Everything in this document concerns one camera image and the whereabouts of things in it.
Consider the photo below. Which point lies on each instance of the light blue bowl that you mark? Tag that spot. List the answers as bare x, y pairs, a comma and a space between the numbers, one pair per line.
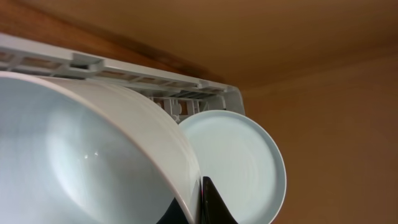
74, 151

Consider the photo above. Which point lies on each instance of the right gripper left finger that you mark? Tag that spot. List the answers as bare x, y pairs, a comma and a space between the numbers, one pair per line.
173, 215

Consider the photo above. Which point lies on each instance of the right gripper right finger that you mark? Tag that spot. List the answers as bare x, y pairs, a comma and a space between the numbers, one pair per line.
214, 209

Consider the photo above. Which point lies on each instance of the light blue plate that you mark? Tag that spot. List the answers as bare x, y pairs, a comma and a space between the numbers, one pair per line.
243, 162

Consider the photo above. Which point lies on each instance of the grey dishwasher rack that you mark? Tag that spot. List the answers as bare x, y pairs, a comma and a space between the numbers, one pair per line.
179, 95

